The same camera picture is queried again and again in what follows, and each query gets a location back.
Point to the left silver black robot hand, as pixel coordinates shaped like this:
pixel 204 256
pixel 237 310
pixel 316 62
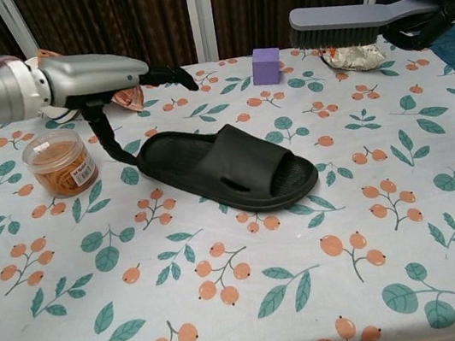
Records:
pixel 95 74

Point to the black rubber slipper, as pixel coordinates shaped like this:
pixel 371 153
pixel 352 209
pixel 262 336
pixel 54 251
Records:
pixel 218 163

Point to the clear jar of rubber bands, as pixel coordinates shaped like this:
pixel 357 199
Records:
pixel 60 166

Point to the crumpled orange snack wrapper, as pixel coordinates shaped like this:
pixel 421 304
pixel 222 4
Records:
pixel 355 58

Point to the purple foam cube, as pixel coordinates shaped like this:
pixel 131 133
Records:
pixel 266 67

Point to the floral printed tablecloth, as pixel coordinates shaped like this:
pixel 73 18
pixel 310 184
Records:
pixel 243 272

